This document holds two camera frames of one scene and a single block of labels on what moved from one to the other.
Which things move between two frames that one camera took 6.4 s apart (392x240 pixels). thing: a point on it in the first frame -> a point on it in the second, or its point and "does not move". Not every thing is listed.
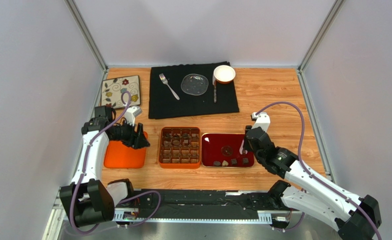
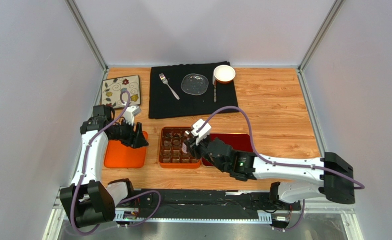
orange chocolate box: x=179 y=147 does not move
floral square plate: x=112 y=89 does not move
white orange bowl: x=224 y=74 does not move
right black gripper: x=249 y=135 -> x=200 y=146
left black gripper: x=135 y=140 does not move
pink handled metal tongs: x=243 y=151 -> x=184 y=148
